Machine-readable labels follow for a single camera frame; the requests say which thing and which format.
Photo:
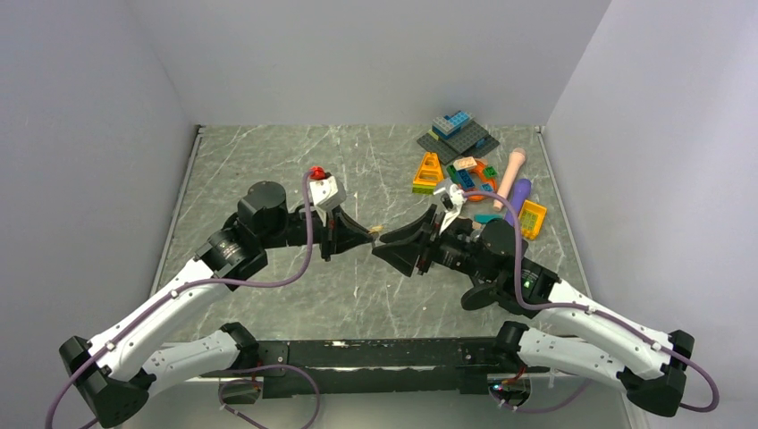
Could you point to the orange ring toy with bricks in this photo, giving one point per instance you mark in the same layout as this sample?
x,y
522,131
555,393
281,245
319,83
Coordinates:
x,y
479,175

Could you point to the pink toy microphone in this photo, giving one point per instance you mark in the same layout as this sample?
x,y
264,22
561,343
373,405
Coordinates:
x,y
517,158

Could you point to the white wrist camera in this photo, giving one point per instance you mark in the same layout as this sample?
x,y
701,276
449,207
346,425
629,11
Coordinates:
x,y
326,191
451,196

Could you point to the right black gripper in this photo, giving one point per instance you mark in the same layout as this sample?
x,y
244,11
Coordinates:
x,y
403,256

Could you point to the orange triangular toy block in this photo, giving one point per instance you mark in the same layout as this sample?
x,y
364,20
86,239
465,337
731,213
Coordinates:
x,y
429,174

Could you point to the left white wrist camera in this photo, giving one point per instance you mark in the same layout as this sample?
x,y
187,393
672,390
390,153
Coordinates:
x,y
326,191

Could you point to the yellow window toy block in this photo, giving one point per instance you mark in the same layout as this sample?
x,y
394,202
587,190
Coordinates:
x,y
531,218

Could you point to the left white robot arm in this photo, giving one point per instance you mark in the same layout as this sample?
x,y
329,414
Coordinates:
x,y
117,371

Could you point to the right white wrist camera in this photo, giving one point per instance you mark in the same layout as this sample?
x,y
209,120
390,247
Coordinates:
x,y
451,196

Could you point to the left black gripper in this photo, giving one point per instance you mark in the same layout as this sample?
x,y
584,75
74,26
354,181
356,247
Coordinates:
x,y
337,218

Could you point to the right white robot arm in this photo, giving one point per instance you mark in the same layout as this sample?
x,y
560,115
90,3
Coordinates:
x,y
647,365

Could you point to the black microphone stand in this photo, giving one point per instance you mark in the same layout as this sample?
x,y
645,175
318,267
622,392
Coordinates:
x,y
483,294

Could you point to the teal flat brick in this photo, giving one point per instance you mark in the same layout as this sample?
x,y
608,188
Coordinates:
x,y
486,218

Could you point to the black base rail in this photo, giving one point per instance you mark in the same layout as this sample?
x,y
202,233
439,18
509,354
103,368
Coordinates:
x,y
467,365

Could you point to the blue grey lego stack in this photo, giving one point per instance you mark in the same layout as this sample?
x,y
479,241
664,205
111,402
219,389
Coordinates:
x,y
443,127

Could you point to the dark grey lego baseplate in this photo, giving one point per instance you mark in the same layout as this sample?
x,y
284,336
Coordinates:
x,y
473,140

